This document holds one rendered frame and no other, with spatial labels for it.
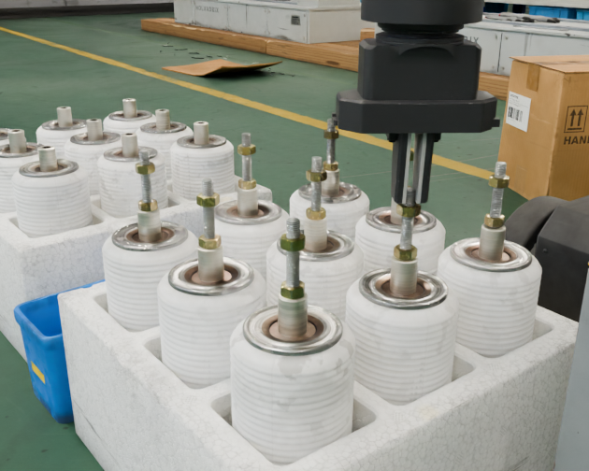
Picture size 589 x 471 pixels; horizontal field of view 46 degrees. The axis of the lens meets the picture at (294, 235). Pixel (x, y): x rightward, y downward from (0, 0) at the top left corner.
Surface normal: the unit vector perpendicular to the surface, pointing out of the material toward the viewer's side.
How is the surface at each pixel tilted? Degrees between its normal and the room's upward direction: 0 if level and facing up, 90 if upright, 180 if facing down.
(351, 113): 90
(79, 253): 90
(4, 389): 0
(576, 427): 90
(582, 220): 45
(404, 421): 0
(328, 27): 90
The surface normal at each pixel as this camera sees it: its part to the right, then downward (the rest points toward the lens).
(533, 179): -0.98, 0.05
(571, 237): -0.58, -0.50
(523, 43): -0.81, 0.21
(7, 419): 0.00, -0.93
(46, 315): 0.63, 0.25
